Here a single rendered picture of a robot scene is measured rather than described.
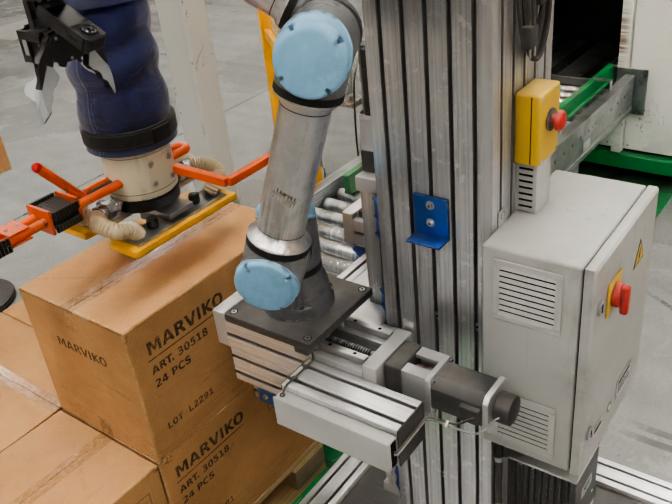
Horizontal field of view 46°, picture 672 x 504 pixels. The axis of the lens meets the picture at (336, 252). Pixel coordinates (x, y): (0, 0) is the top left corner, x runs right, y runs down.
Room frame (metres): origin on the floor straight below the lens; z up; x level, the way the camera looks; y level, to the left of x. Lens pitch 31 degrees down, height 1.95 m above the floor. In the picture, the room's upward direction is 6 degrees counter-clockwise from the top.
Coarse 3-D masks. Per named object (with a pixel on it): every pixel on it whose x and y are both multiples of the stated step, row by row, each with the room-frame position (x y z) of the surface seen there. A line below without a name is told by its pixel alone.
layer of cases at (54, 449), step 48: (0, 336) 2.10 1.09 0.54; (0, 384) 1.85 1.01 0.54; (48, 384) 1.82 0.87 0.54; (0, 432) 1.64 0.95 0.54; (48, 432) 1.62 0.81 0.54; (96, 432) 1.59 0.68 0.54; (240, 432) 1.66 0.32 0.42; (288, 432) 1.80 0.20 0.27; (0, 480) 1.46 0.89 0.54; (48, 480) 1.44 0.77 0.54; (96, 480) 1.42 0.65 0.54; (144, 480) 1.42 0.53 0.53; (192, 480) 1.52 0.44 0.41; (240, 480) 1.64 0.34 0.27
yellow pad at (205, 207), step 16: (192, 192) 1.81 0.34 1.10; (224, 192) 1.85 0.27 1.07; (192, 208) 1.77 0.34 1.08; (208, 208) 1.77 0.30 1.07; (144, 224) 1.71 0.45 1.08; (160, 224) 1.70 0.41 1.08; (176, 224) 1.70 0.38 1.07; (192, 224) 1.72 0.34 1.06; (128, 240) 1.64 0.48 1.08; (144, 240) 1.63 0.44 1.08; (160, 240) 1.64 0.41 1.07
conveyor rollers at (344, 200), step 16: (560, 96) 3.65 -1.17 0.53; (576, 112) 3.42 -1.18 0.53; (320, 208) 2.72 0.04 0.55; (336, 208) 2.74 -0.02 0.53; (320, 224) 2.59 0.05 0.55; (336, 224) 2.63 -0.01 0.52; (320, 240) 2.47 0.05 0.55; (336, 240) 2.52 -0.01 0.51; (336, 256) 2.42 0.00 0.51; (352, 256) 2.36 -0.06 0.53; (336, 272) 2.30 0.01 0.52
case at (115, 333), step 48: (192, 240) 1.85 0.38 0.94; (240, 240) 1.82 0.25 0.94; (48, 288) 1.69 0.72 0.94; (96, 288) 1.66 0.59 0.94; (144, 288) 1.64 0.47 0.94; (192, 288) 1.62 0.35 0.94; (48, 336) 1.67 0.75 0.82; (96, 336) 1.52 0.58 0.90; (144, 336) 1.50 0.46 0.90; (192, 336) 1.60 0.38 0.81; (96, 384) 1.57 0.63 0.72; (144, 384) 1.47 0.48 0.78; (192, 384) 1.57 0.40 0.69; (240, 384) 1.69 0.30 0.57; (144, 432) 1.47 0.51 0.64; (192, 432) 1.54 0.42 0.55
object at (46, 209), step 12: (60, 192) 1.66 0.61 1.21; (36, 204) 1.63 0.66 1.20; (48, 204) 1.63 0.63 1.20; (60, 204) 1.62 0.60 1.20; (72, 204) 1.60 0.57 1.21; (36, 216) 1.59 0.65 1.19; (48, 216) 1.56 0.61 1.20; (60, 216) 1.57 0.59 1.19; (72, 216) 1.60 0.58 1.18; (48, 228) 1.57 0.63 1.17; (60, 228) 1.57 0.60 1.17
